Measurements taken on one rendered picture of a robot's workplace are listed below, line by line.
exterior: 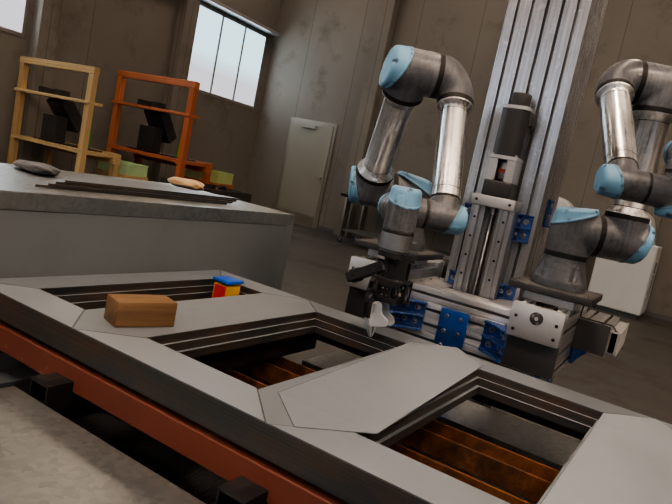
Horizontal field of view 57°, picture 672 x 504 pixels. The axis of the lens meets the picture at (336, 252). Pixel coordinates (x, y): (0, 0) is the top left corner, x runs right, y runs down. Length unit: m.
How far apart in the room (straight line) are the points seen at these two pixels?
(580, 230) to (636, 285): 8.28
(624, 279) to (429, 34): 5.68
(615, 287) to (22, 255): 9.22
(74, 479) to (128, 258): 0.86
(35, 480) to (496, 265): 1.41
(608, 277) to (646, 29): 4.03
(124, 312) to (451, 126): 0.92
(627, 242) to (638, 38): 9.72
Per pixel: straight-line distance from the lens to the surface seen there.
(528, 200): 2.01
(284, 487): 0.92
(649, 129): 1.88
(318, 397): 1.03
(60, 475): 0.97
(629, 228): 1.84
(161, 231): 1.77
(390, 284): 1.43
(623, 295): 10.10
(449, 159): 1.60
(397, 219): 1.42
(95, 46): 10.88
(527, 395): 1.41
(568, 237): 1.80
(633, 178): 1.58
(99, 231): 1.64
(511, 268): 2.02
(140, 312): 1.23
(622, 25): 11.56
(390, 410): 1.05
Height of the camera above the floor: 1.23
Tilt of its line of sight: 7 degrees down
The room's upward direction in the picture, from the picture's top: 12 degrees clockwise
